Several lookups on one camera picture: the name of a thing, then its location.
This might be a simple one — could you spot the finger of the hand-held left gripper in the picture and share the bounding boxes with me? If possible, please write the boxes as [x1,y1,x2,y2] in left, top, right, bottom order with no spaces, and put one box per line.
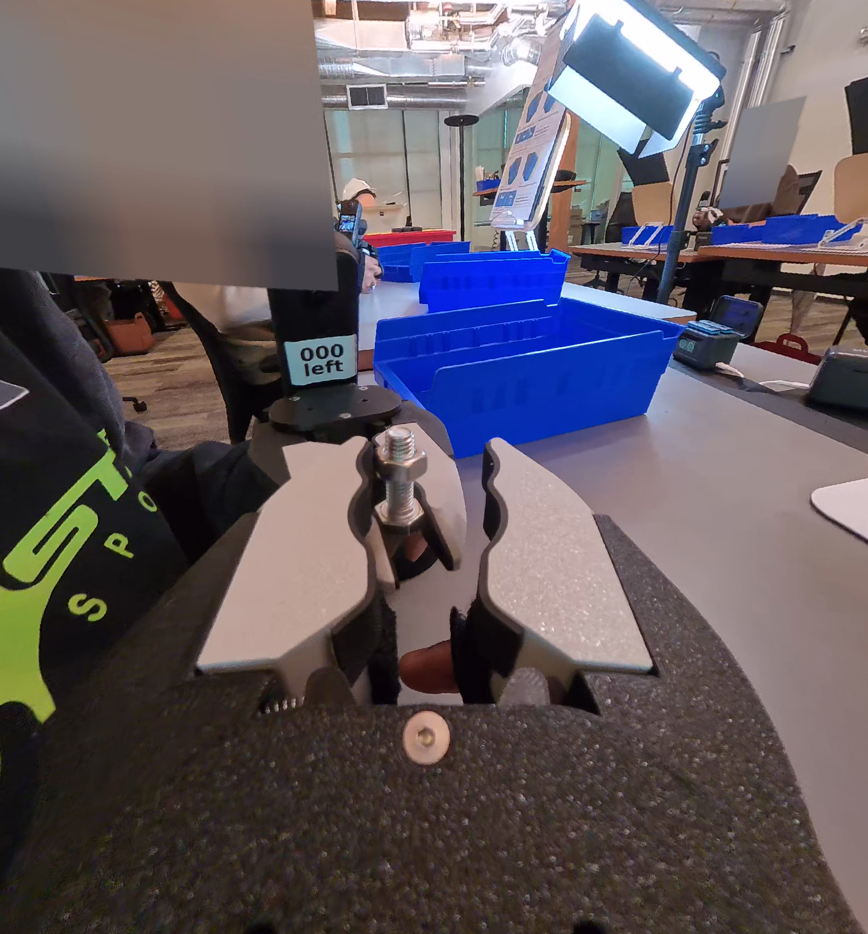
[281,440,400,593]
[403,422,469,572]

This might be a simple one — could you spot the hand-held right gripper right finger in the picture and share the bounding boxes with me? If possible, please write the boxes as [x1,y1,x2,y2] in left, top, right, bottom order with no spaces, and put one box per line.
[476,438,655,698]

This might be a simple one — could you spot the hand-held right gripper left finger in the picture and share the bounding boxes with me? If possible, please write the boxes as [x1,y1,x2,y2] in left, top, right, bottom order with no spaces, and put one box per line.
[195,436,378,700]

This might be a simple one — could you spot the large steel bolt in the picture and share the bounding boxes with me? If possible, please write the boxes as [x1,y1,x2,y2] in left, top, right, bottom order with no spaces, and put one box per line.
[372,427,427,528]

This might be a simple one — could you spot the blue plastic bin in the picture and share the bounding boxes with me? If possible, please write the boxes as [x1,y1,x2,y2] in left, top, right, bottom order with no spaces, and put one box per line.
[418,248,572,307]
[375,241,473,284]
[373,295,686,461]

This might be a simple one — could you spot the person's left forearm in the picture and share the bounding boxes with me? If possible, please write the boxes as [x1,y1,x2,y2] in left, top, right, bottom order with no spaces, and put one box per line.
[138,438,282,563]

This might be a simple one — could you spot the person's right hand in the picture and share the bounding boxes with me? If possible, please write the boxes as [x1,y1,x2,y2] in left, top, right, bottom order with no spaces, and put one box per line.
[399,641,464,694]

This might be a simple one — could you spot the black mesh office chair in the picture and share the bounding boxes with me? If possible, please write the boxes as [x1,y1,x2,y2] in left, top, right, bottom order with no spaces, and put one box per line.
[164,281,274,442]

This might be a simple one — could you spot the red plastic bin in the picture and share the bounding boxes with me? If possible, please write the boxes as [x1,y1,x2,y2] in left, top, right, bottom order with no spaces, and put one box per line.
[364,228,457,249]

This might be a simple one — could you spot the brown leather bag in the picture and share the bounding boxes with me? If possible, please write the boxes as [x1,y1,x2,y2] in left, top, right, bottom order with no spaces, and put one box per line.
[106,314,156,357]

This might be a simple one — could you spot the black floor lamp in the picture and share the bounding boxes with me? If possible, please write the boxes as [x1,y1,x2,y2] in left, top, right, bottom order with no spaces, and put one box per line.
[444,113,480,242]

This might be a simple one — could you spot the black hoodie with green print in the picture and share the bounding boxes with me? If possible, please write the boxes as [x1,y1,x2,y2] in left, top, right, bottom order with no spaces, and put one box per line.
[0,266,190,934]

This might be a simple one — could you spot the dark charger case with batteries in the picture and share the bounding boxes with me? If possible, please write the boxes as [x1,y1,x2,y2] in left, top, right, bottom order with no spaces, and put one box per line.
[673,295,764,372]

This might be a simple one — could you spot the wood-edged instruction board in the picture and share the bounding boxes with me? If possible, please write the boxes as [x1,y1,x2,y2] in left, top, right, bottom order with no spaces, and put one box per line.
[488,22,573,231]

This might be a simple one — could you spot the red bag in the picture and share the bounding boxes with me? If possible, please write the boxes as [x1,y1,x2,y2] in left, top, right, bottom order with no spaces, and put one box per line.
[753,333,823,366]

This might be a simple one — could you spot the grey teal case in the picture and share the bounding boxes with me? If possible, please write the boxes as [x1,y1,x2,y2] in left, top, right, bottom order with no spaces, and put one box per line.
[806,346,868,417]

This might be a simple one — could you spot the cardboard box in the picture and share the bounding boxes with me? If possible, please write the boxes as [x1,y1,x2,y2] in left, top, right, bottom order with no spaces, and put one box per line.
[632,181,675,227]

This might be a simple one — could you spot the black light stand pole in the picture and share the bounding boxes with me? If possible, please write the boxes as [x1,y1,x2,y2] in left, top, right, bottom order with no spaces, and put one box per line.
[656,88,726,307]

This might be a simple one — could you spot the wooden top desk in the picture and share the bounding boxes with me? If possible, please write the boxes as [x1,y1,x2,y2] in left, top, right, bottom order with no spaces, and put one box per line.
[571,241,868,351]

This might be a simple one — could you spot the studio light panel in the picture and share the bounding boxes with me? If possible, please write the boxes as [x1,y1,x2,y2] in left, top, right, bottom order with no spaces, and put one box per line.
[547,0,728,158]

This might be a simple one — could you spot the long blue bin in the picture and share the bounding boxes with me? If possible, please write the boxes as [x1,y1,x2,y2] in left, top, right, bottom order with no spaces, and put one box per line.
[711,214,865,247]

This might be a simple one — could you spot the white cable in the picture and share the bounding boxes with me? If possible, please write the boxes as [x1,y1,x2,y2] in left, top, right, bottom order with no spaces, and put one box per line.
[718,365,814,391]

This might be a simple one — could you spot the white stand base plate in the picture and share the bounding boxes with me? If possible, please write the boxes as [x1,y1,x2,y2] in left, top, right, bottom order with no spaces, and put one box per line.
[811,473,868,563]

